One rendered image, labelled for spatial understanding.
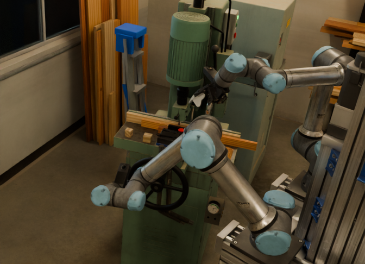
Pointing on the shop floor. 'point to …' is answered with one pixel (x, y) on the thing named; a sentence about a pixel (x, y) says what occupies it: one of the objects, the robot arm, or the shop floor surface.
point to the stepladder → (133, 100)
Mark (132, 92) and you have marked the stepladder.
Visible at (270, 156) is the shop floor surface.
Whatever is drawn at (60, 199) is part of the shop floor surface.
